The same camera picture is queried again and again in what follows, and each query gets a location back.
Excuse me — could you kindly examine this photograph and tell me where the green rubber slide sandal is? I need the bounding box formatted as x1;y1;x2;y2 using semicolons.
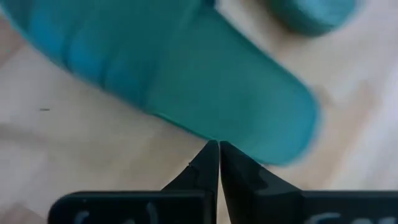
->
264;0;364;37
0;0;321;166

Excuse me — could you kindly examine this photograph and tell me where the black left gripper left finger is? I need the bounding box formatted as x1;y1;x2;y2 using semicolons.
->
47;139;220;224

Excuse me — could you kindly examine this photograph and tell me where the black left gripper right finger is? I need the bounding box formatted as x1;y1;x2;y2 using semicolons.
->
220;141;398;224

